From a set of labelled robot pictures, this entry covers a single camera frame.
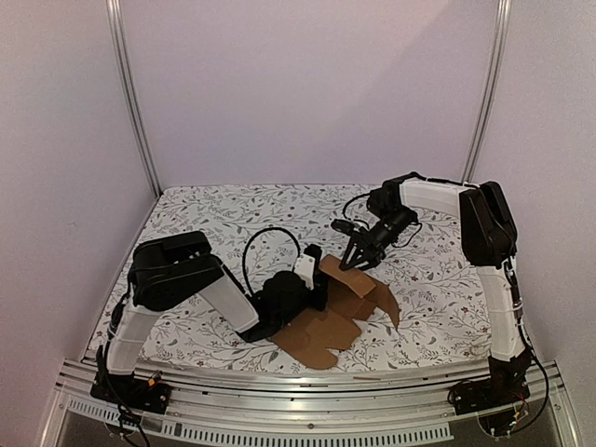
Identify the front aluminium rail base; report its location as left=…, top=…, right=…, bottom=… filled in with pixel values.
left=39, top=358, right=583, bottom=447

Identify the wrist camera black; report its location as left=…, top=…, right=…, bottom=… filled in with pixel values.
left=292, top=244, right=322, bottom=291
left=331, top=219, right=366, bottom=236

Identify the floral patterned table mat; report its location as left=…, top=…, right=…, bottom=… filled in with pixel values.
left=92, top=185, right=492, bottom=373

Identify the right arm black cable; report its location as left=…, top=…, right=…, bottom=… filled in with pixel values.
left=342, top=193, right=373, bottom=223

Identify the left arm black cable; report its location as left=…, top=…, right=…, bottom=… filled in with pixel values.
left=241, top=226, right=302, bottom=299

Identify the brown cardboard box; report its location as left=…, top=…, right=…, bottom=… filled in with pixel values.
left=272, top=254, right=400, bottom=370

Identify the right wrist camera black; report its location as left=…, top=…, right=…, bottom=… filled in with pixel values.
left=331, top=219, right=366, bottom=236

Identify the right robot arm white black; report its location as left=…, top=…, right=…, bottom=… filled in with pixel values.
left=332, top=171, right=530, bottom=363

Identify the right aluminium frame post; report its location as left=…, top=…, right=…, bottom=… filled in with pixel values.
left=461, top=0, right=512, bottom=183

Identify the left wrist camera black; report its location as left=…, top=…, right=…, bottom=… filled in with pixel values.
left=292, top=244, right=322, bottom=291

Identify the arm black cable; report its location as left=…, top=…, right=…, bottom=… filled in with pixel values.
left=342, top=193, right=373, bottom=223
left=241, top=226, right=302, bottom=299

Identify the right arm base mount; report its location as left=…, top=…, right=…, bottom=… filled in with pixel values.
left=447, top=358, right=530, bottom=415

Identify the left aluminium frame post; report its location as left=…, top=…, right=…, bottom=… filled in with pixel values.
left=105, top=0, right=163, bottom=198

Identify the aluminium frame post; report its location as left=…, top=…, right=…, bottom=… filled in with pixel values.
left=461, top=0, right=512, bottom=183
left=105, top=0, right=163, bottom=198

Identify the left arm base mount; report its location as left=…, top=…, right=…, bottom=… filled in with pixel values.
left=90, top=365, right=171, bottom=414

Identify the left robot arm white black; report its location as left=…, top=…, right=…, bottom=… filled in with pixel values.
left=96, top=231, right=328, bottom=404

